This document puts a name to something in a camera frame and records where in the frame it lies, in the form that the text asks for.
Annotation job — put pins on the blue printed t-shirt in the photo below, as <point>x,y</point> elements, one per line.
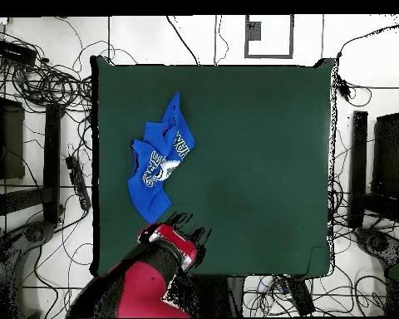
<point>153,196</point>

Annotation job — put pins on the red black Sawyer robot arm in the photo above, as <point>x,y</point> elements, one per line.
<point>143,285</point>

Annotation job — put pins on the dark flat panel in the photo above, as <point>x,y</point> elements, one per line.
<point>390,156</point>
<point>13,139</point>

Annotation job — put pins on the dark grey stand base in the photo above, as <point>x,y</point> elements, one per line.
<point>379,242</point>
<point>35,234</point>

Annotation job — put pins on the dark green table cloth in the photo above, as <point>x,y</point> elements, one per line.
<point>286,99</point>

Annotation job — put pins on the black power adapter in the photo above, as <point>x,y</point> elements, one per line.
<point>344,89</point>

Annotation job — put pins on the black box device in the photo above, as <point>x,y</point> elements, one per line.
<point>15,52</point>

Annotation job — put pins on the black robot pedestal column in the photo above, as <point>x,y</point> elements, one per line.
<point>216,295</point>

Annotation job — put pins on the black upright post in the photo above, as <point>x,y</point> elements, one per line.
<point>51,159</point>
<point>358,166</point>

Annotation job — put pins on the grey square floor frame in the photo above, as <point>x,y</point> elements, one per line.
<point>253,31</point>

